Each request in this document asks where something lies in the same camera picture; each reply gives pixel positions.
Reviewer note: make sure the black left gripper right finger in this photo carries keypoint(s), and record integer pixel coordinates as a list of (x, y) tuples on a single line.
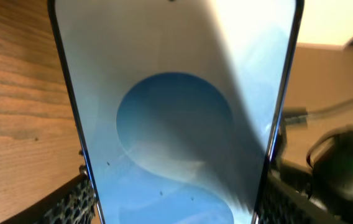
[(281, 204)]

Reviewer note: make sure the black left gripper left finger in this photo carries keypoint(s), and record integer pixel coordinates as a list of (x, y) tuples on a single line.
[(72, 203)]

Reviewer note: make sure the blue Galaxy smartphone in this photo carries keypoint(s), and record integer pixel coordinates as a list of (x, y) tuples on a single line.
[(178, 103)]

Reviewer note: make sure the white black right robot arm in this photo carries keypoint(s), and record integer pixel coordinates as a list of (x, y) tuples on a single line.
[(331, 161)]

